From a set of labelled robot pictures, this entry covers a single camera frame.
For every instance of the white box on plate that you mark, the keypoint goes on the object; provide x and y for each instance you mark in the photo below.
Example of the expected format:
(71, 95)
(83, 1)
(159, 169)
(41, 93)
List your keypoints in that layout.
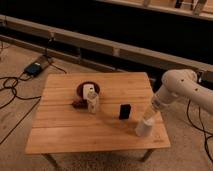
(86, 89)

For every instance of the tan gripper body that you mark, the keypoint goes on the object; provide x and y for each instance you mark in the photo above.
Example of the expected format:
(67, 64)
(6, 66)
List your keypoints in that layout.
(149, 112)

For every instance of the black eraser block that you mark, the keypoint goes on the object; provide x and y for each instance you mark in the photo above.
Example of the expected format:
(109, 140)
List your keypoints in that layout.
(125, 110)

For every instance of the wooden slatted table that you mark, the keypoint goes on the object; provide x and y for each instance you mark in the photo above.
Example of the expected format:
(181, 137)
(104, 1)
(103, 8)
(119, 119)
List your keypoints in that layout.
(60, 128)

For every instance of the small brown object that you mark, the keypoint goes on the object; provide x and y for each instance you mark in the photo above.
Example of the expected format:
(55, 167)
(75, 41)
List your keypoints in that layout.
(80, 104)

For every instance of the black power adapter box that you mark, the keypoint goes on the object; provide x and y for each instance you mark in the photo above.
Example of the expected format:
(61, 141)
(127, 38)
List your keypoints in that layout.
(33, 69)

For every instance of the dark red round plate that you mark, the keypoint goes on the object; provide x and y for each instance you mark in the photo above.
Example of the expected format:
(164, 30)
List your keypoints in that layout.
(80, 88)

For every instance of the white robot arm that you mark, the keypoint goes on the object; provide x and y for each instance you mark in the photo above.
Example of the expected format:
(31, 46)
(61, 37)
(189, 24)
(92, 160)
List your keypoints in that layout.
(175, 83)

